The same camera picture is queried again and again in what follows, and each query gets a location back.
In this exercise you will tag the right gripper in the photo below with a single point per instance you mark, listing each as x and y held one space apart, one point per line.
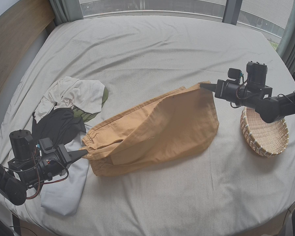
228 91

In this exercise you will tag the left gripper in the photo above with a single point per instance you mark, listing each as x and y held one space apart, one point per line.
56 163

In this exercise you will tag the tan shorts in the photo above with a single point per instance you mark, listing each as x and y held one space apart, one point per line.
162 131

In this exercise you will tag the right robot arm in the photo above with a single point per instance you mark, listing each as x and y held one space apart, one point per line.
270 107

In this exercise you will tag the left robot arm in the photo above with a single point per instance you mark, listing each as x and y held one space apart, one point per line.
21 144

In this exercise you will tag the black garment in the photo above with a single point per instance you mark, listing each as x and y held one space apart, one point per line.
59 126

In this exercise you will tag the green garment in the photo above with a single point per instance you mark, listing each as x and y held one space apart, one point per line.
87 118

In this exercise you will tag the pale grey garment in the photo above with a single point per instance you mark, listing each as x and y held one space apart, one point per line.
64 198

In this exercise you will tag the white garment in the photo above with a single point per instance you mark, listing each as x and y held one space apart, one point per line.
83 95

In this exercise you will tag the bed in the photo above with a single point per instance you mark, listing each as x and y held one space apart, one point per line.
162 45

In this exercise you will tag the round woven basket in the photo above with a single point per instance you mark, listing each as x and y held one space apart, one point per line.
265 139

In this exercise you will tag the window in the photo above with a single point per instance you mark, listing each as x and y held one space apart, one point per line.
232 4

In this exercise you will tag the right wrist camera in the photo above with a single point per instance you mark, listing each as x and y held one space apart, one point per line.
234 74

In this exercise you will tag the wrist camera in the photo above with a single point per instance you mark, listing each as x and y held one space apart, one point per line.
234 74
46 145

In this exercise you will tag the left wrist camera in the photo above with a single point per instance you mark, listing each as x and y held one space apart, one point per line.
46 145

